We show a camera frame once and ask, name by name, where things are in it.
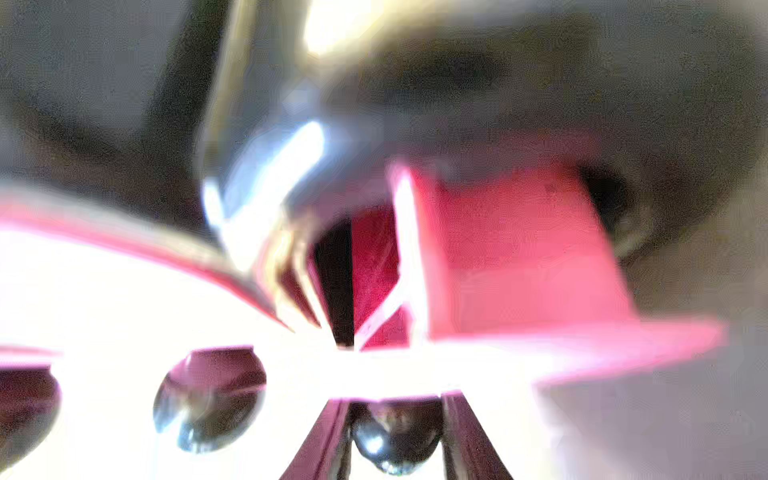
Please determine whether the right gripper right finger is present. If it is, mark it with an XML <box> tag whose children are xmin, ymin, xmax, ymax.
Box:
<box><xmin>441</xmin><ymin>394</ymin><xmax>513</xmax><ymax>480</ymax></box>

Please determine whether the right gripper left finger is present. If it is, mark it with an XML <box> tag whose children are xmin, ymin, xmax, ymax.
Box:
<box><xmin>280</xmin><ymin>400</ymin><xmax>352</xmax><ymax>480</ymax></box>

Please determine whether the black pink drawer cabinet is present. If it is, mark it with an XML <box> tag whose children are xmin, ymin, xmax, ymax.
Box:
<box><xmin>0</xmin><ymin>0</ymin><xmax>768</xmax><ymax>480</ymax></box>

